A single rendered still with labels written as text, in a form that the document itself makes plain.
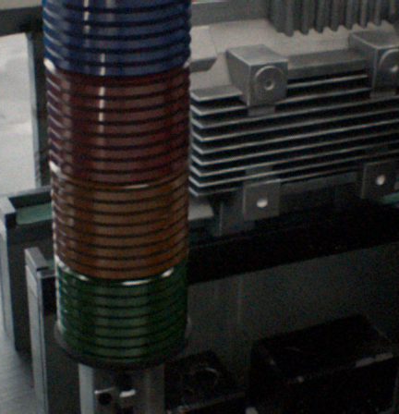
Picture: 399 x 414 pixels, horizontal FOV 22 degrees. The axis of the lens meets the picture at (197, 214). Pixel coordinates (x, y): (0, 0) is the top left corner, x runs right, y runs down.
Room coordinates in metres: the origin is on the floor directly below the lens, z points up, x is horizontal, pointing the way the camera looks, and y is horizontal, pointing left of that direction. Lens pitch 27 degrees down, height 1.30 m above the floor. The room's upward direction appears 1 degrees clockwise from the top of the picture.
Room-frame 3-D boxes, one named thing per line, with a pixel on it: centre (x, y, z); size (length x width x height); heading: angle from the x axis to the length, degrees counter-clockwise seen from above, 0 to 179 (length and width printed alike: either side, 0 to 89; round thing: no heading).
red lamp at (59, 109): (0.40, 0.03, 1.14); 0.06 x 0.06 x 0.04
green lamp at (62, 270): (0.40, 0.03, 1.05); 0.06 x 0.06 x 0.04
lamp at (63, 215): (0.40, 0.03, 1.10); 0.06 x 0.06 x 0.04
